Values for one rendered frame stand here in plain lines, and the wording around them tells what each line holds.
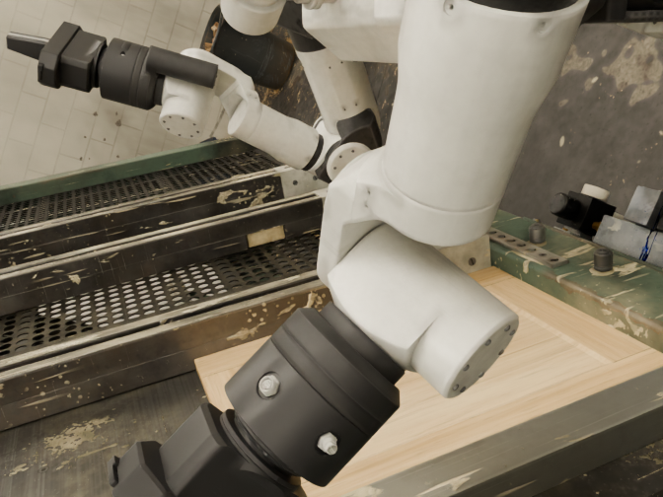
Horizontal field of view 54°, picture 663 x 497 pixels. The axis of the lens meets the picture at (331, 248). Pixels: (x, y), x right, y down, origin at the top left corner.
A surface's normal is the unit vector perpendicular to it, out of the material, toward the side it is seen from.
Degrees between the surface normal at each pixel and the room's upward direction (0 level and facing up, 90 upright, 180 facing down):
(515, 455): 59
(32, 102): 90
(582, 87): 0
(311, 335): 35
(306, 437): 74
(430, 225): 68
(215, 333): 90
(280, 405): 49
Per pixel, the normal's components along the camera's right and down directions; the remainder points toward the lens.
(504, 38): -0.08, 0.72
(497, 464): -0.15, -0.93
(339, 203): -0.75, 0.43
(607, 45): -0.87, -0.26
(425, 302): -0.30, -0.36
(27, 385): 0.36, 0.28
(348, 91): 0.22, 0.58
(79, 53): 0.29, -0.68
